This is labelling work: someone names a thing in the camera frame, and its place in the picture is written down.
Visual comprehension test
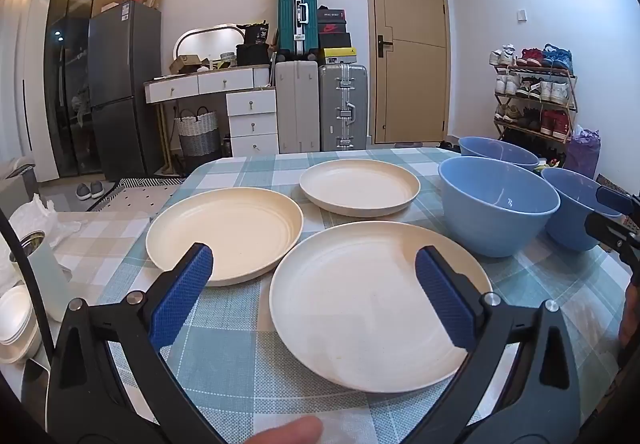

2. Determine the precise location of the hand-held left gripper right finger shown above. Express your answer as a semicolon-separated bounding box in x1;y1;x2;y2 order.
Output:
415;245;583;444

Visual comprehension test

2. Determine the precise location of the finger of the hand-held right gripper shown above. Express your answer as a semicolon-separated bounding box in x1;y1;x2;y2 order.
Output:
596;185;640;217
584;211;640;271

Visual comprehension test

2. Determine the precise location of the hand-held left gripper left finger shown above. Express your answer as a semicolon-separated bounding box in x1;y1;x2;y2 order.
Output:
46;243;231;444

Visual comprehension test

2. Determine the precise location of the blue bowl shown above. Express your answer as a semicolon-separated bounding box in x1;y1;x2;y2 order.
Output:
541;167;626;252
457;136;540;171
438;156;561;259

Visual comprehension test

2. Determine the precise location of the large cream plate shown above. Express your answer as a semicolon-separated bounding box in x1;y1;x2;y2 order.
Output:
145;187;305;288
269;221;495;395

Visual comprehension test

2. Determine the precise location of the small cream plate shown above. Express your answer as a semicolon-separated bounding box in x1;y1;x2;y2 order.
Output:
299;159;421;218

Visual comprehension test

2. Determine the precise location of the person's right hand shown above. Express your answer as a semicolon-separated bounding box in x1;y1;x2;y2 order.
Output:
619;295;640;351

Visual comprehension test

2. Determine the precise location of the person's left hand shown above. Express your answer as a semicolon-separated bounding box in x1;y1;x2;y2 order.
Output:
239;415;324;444

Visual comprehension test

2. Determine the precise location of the purple bag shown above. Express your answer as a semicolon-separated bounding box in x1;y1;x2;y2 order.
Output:
565;126;601;179

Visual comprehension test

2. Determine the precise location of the green checked tablecloth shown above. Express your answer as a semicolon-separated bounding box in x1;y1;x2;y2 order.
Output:
95;146;631;444

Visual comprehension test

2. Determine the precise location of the beige checked tablecloth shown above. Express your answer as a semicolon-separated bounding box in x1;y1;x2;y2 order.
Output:
50;211;151;325

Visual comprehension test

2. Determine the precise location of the white dotted floor mat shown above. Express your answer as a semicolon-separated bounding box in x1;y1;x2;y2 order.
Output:
86;184;182;213

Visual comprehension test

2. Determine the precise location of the striped black white rug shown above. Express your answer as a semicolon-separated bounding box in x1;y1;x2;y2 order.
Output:
117;176;186;188

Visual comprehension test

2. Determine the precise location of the shoe rack with shoes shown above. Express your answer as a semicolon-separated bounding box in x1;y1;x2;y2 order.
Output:
489;42;575;137

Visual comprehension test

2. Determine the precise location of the white tumbler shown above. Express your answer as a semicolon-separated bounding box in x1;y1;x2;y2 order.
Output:
9;230;71;322

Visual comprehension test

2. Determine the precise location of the grey white woven basket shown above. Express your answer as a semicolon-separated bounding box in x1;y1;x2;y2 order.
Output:
176;106;222;159

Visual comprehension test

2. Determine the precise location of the white plastic wrap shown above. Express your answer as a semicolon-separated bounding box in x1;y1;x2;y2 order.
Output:
9;194;82;249

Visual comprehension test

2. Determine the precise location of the stack of white dishes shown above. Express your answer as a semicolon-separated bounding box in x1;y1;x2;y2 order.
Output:
0;284;42;365

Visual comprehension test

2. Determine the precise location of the white dressing table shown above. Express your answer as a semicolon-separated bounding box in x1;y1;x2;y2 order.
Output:
144;65;280;175

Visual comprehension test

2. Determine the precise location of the grey refrigerator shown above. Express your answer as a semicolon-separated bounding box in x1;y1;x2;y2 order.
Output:
89;0;163;182

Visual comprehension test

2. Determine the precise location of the beige suitcase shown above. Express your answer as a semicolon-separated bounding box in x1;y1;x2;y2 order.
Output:
274;60;321;155

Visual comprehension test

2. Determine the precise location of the silver suitcase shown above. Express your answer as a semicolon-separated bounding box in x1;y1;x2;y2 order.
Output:
318;64;369;152

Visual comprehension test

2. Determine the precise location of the small open cardboard box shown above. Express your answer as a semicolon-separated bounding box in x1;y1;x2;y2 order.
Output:
169;54;202;74

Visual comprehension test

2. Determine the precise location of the black bag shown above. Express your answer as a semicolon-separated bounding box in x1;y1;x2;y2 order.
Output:
236;44;272;66

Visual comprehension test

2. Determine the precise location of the arched mirror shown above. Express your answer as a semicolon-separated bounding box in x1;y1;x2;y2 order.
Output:
173;24;244;69

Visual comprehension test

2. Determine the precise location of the tan wooden door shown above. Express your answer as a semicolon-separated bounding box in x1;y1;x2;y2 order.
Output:
367;0;451;145

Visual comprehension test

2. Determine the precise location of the black printed box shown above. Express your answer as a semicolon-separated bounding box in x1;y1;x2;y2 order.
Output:
243;24;271;45

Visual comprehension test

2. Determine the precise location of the white wardrobe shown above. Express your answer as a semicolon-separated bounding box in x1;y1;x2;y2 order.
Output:
0;0;61;185

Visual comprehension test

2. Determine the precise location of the yellow black shoe box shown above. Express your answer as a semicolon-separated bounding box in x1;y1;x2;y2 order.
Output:
318;47;358;66

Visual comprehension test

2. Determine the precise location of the dark glass cabinet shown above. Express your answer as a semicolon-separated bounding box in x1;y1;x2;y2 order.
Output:
42;0;130;177

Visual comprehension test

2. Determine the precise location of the teal suitcase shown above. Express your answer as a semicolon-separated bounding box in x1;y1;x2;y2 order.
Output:
278;0;319;63

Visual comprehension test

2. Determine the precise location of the black cable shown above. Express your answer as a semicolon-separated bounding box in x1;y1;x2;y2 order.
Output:
0;206;56;367

